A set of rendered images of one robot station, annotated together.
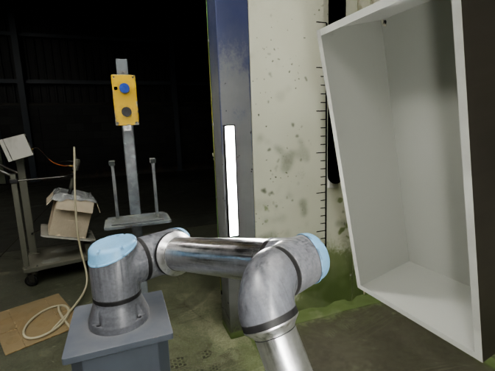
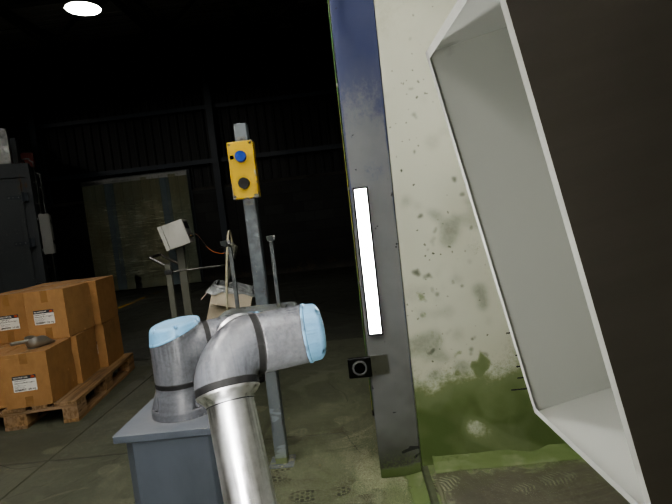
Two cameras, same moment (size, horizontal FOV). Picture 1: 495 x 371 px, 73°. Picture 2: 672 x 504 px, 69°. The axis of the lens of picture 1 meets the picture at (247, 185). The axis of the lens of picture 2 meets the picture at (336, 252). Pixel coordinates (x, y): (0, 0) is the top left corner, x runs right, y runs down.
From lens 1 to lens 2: 0.59 m
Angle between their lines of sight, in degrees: 23
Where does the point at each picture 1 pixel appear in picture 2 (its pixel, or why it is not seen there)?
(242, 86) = (376, 136)
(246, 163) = (388, 235)
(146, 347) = (195, 438)
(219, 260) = not seen: hidden behind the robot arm
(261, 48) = (400, 84)
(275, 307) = (214, 371)
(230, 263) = not seen: hidden behind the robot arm
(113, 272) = (166, 353)
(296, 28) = not seen: hidden behind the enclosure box
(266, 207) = (421, 295)
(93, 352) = (141, 435)
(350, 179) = (503, 248)
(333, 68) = (456, 97)
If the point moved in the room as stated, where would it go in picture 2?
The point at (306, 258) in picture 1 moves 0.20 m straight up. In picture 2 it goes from (278, 326) to (265, 219)
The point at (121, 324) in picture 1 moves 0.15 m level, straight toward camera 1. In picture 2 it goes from (175, 412) to (157, 435)
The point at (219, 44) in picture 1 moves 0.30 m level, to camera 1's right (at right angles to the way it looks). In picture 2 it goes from (342, 88) to (413, 72)
